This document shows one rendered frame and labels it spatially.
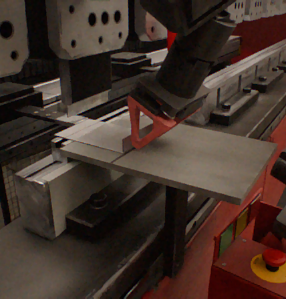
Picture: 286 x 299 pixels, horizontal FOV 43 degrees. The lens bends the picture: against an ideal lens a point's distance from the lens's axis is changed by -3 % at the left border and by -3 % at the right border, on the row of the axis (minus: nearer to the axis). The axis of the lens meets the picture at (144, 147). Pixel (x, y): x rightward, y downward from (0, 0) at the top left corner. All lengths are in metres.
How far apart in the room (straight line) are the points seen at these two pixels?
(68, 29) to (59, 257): 0.30
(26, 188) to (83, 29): 0.23
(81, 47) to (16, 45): 0.11
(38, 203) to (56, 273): 0.10
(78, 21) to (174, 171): 0.22
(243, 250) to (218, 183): 0.28
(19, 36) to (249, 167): 0.31
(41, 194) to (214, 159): 0.24
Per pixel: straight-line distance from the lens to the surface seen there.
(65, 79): 0.55
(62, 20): 0.47
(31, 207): 0.56
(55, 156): 0.57
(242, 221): 0.72
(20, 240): 0.58
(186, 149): 0.52
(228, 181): 0.45
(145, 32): 0.63
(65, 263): 0.52
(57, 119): 0.65
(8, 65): 0.42
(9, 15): 0.42
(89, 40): 0.51
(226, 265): 0.66
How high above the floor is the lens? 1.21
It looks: 23 degrees down
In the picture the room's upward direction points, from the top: straight up
